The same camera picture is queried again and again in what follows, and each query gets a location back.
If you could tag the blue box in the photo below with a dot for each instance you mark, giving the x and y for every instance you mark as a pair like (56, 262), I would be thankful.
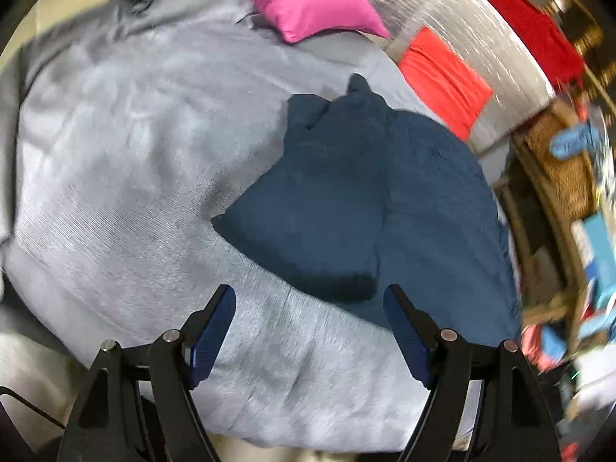
(599, 255)

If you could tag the silver quilted headboard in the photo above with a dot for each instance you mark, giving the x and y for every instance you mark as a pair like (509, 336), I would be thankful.
(457, 19)

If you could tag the wicker basket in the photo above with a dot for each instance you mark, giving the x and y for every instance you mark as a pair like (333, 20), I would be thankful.
(563, 178)

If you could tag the light blue cloth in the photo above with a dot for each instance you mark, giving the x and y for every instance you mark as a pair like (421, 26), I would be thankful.
(575, 142)

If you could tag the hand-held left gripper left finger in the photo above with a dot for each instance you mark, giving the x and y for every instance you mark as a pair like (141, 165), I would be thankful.
(211, 337)

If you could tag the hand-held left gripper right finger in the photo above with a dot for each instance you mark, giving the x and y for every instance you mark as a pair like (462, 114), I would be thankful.
(406, 337)

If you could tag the navy blue padded jacket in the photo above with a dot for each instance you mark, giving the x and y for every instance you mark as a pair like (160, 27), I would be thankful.
(361, 192)

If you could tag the grey bed blanket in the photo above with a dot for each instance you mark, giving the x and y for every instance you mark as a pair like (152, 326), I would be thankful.
(120, 178)

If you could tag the pink pillow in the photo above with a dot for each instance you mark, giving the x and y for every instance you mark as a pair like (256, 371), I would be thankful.
(308, 0)

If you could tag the red-orange pillow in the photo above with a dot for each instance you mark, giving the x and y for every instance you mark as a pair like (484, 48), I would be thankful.
(442, 82)

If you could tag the beige mattress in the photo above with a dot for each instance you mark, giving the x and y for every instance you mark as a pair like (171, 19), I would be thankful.
(62, 14)

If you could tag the red cloth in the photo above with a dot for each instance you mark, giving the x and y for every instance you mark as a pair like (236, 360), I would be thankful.
(529, 19)

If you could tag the wooden bedside shelf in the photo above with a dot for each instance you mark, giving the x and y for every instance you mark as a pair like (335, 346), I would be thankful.
(529, 231)

